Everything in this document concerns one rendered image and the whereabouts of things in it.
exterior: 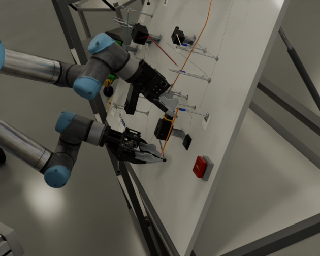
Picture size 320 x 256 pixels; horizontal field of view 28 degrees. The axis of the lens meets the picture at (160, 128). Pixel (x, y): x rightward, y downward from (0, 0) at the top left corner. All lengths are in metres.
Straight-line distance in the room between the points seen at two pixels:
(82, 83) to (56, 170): 0.30
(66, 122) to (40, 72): 0.23
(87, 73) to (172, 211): 0.53
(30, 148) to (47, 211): 2.21
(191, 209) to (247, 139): 0.72
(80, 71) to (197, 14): 0.53
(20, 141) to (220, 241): 0.71
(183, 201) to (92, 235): 1.84
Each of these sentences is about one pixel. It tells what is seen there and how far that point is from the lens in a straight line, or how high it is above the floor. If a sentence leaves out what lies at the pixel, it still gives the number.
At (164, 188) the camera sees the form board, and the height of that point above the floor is 0.94.
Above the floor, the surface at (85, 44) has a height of 1.12.
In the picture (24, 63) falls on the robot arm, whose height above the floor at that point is 1.52.
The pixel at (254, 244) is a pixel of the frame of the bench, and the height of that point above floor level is 0.80.
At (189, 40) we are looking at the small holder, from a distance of 2.21.
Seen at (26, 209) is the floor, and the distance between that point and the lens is 4.32.
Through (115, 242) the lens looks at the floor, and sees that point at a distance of 3.66.
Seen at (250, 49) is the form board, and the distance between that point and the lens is 1.82.
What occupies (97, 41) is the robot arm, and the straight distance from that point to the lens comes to 1.90.
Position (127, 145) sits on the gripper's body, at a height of 1.14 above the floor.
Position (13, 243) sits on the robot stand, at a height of 1.08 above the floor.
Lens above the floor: 2.06
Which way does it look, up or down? 26 degrees down
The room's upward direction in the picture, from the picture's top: 18 degrees counter-clockwise
